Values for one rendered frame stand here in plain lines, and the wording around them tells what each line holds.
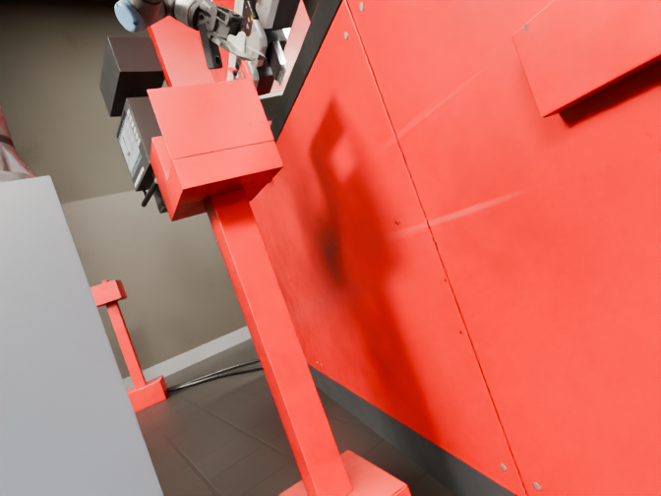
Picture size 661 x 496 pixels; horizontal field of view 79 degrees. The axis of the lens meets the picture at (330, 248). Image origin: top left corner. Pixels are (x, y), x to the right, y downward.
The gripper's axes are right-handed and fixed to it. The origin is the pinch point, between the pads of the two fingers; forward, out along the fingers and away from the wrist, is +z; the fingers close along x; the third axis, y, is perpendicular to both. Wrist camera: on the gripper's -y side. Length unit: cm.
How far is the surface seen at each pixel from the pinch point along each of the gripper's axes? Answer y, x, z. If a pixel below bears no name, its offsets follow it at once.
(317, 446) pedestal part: -30, -67, 62
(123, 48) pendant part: -52, 79, -108
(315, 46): 17.2, -36.8, 26.6
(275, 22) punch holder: 8.8, 11.4, -3.2
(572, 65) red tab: 31, -72, 56
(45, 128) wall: -172, 132, -215
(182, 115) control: 4, -57, 19
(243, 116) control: 6, -50, 25
